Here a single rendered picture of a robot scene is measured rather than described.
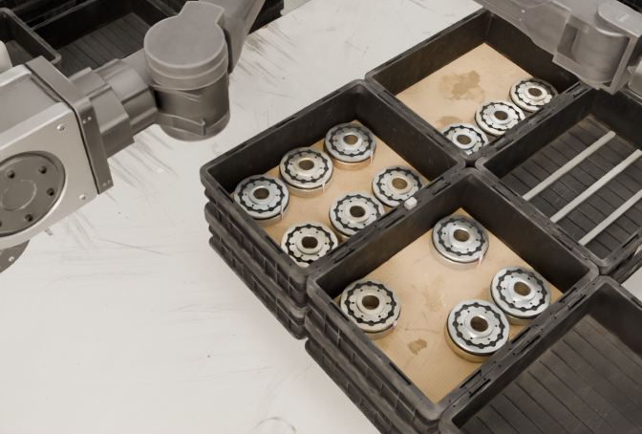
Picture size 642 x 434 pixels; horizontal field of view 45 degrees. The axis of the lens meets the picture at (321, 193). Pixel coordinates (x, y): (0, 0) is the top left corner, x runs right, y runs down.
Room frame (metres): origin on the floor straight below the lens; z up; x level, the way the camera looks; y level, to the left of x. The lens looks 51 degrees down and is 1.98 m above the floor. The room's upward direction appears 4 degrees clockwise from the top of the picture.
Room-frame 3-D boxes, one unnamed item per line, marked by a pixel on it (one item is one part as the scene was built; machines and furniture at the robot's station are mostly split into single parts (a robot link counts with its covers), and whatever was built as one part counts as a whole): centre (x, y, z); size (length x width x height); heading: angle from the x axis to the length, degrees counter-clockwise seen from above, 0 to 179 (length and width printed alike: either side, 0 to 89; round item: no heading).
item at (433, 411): (0.71, -0.23, 0.92); 0.40 x 0.30 x 0.02; 133
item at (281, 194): (0.90, 0.11, 0.86); 0.10 x 0.10 x 0.01
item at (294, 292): (0.93, -0.02, 0.87); 0.40 x 0.30 x 0.11; 133
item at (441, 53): (1.20, -0.31, 0.87); 0.40 x 0.30 x 0.11; 133
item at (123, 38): (1.79, 0.68, 0.31); 0.40 x 0.30 x 0.34; 137
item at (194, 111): (0.56, 0.15, 1.44); 0.10 x 0.09 x 0.05; 137
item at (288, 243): (0.80, 0.01, 0.86); 0.10 x 0.10 x 0.01
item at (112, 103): (0.52, 0.22, 1.45); 0.09 x 0.08 x 0.12; 47
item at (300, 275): (0.93, -0.02, 0.92); 0.40 x 0.30 x 0.02; 133
